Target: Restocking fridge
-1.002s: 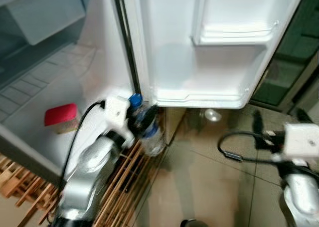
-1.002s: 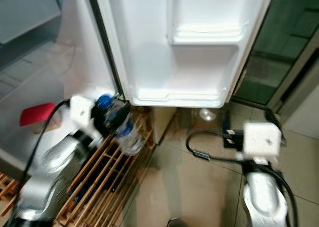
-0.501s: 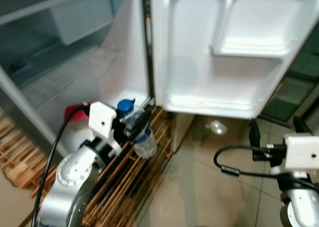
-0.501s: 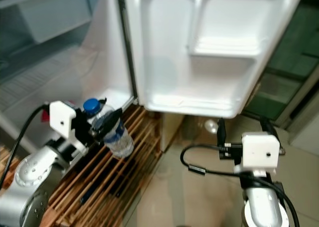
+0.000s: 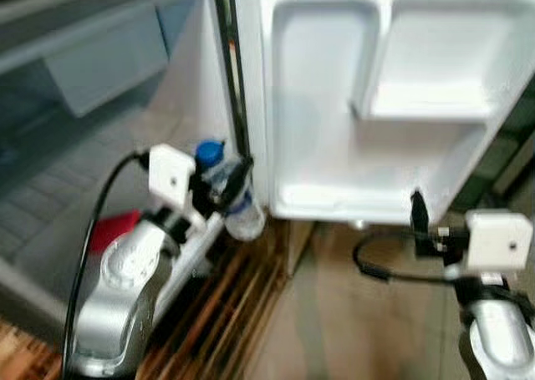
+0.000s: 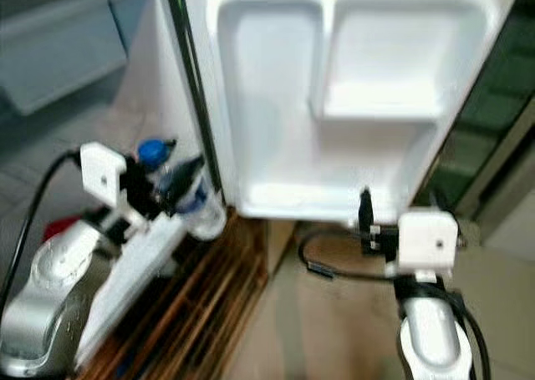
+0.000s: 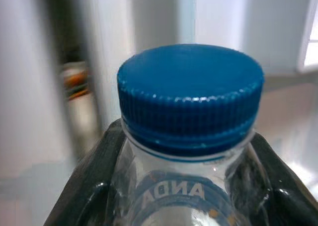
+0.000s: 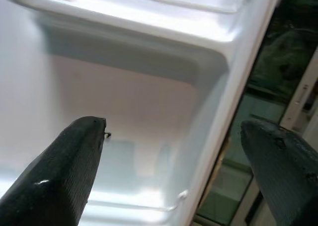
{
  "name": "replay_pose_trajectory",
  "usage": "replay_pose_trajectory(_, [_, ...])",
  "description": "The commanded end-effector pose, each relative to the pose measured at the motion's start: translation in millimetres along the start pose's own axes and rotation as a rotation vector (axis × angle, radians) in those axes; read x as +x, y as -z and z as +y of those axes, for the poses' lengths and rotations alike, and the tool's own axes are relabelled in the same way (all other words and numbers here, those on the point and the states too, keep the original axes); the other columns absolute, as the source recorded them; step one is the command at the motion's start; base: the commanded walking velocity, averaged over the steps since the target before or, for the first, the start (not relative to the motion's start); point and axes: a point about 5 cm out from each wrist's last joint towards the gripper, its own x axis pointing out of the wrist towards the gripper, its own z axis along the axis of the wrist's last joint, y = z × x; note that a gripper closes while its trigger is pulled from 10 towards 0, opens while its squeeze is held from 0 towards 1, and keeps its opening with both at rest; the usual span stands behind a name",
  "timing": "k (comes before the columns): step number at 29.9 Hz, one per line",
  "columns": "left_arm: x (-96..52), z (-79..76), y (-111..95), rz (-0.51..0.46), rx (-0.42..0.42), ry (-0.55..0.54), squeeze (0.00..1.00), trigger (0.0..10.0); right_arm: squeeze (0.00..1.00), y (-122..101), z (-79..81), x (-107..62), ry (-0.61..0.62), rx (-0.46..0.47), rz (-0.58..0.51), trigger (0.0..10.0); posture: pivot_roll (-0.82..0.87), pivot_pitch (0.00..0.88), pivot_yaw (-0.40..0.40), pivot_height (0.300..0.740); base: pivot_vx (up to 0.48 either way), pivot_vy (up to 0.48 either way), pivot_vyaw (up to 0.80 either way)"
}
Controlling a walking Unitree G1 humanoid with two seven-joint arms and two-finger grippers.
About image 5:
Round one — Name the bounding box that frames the clear blue capped water bottle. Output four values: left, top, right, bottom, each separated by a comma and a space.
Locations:
194, 139, 267, 241

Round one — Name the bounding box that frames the red item in fridge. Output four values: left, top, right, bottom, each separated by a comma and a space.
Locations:
87, 210, 143, 255

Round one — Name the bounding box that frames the small fridge door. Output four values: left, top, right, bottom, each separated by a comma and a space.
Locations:
232, 0, 535, 228

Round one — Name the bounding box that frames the small grey fridge cabinet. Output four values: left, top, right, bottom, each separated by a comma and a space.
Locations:
0, 0, 252, 347

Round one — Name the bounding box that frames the grey fridge drawer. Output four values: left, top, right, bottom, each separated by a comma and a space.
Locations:
42, 3, 172, 119

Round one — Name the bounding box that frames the brown wooden slatted rack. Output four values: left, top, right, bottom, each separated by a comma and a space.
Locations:
138, 220, 295, 380

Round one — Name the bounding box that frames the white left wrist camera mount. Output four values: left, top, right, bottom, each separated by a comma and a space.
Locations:
148, 143, 199, 224

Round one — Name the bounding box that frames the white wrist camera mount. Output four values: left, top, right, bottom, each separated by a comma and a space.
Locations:
148, 143, 199, 224
465, 210, 534, 273

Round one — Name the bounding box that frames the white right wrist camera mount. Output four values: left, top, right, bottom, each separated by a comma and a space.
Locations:
465, 210, 534, 273

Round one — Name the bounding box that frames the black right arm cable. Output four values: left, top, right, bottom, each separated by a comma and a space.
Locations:
352, 232, 535, 331

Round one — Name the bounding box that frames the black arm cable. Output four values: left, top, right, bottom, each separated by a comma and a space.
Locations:
60, 149, 153, 377
352, 232, 535, 331

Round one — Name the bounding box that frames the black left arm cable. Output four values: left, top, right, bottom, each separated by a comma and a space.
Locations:
60, 149, 153, 377

